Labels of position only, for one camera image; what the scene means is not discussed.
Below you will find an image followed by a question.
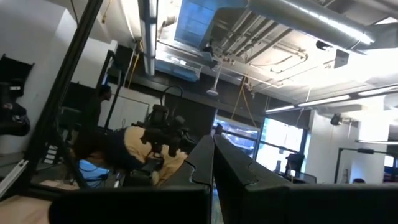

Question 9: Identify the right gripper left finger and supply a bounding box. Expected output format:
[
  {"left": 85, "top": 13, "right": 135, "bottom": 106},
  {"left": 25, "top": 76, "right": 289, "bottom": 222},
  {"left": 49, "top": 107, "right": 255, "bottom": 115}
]
[{"left": 48, "top": 134, "right": 215, "bottom": 224}]

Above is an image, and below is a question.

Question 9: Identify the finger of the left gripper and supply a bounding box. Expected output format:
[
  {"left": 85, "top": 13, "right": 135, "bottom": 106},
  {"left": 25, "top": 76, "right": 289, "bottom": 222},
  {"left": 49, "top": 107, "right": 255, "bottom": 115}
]
[
  {"left": 141, "top": 129, "right": 161, "bottom": 154},
  {"left": 167, "top": 135, "right": 182, "bottom": 158}
]

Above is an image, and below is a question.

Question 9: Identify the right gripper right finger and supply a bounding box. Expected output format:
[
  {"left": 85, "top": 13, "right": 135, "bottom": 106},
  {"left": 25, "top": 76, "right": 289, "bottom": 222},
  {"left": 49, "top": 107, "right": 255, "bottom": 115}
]
[{"left": 213, "top": 134, "right": 398, "bottom": 224}]

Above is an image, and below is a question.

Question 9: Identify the large bright window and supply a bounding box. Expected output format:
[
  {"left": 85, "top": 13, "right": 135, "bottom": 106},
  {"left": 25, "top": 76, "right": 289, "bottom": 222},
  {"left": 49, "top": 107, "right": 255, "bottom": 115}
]
[{"left": 214, "top": 116, "right": 308, "bottom": 174}]

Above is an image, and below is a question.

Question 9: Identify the fluorescent ceiling light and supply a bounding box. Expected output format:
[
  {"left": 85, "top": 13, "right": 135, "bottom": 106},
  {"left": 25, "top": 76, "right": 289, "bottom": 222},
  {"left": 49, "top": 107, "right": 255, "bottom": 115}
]
[{"left": 266, "top": 94, "right": 352, "bottom": 114}]

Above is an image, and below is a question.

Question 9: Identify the white metal bar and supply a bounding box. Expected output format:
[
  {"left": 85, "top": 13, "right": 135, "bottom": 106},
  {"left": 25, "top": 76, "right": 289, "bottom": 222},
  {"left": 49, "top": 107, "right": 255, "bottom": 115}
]
[{"left": 0, "top": 159, "right": 29, "bottom": 198}]

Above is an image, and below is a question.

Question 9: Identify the black ceiling speaker box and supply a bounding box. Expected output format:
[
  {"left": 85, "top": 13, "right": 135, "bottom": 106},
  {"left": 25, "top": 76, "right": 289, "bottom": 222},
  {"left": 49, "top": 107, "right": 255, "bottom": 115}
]
[{"left": 334, "top": 49, "right": 351, "bottom": 69}]

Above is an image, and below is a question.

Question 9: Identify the black background frame stand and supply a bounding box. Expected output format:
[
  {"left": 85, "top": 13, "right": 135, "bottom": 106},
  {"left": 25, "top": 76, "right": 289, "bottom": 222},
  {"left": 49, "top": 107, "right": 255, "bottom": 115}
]
[{"left": 334, "top": 147, "right": 398, "bottom": 184}]

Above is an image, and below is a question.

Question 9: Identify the black aluminium table frame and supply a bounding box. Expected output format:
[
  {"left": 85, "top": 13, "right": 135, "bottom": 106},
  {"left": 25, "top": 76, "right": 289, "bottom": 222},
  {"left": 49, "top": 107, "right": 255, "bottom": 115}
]
[{"left": 0, "top": 0, "right": 105, "bottom": 200}]

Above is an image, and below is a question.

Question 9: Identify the blue ceiling duct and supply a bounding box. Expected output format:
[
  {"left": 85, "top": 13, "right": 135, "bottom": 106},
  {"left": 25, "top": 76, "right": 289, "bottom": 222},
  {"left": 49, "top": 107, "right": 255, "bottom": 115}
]
[{"left": 174, "top": 0, "right": 248, "bottom": 50}]

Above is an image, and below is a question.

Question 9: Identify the black wall rack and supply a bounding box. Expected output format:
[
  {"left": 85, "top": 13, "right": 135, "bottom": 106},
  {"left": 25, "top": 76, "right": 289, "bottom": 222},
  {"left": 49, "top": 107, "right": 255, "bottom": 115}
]
[{"left": 0, "top": 54, "right": 35, "bottom": 137}]

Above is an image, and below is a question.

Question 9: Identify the smooth silver ceiling duct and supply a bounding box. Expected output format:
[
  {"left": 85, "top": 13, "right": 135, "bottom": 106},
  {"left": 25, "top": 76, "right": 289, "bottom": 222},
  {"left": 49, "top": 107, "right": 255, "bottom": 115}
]
[{"left": 248, "top": 0, "right": 376, "bottom": 46}]

